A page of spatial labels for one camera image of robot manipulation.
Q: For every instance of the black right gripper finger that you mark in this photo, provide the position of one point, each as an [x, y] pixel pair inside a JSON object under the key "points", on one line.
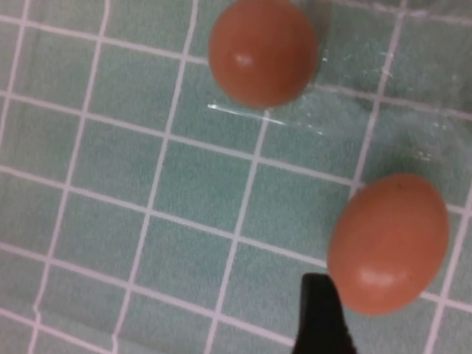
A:
{"points": [[321, 321]]}

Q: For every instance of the brown egg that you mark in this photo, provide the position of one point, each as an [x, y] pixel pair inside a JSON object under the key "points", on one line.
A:
{"points": [[387, 245], [263, 53]]}

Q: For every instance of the clear plastic egg tray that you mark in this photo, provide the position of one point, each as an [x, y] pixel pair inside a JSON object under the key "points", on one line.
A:
{"points": [[368, 73]]}

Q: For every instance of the green white-grid mat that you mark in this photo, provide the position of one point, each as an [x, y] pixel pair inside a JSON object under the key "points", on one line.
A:
{"points": [[110, 184]]}

